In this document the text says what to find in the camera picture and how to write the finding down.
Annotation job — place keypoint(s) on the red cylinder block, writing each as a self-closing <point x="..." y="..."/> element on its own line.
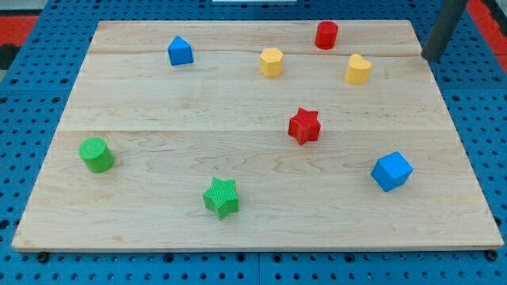
<point x="326" y="35"/>

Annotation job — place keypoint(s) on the grey robot stylus rod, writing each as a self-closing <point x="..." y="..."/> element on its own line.
<point x="441" y="32"/>

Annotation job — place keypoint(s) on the yellow hexagon block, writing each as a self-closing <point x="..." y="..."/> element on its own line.
<point x="271" y="62"/>

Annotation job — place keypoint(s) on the green cylinder block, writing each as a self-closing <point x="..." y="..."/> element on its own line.
<point x="96" y="155"/>

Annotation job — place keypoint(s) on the green star block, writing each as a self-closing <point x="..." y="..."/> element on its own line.
<point x="221" y="197"/>

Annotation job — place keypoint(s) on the wooden board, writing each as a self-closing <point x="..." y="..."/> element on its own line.
<point x="171" y="129"/>

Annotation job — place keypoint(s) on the blue cube block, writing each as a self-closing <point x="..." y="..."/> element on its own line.
<point x="391" y="171"/>

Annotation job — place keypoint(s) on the yellow heart block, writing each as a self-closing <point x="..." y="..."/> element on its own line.
<point x="358" y="70"/>

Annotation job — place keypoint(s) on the red star block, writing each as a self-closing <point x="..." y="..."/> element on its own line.
<point x="304" y="126"/>

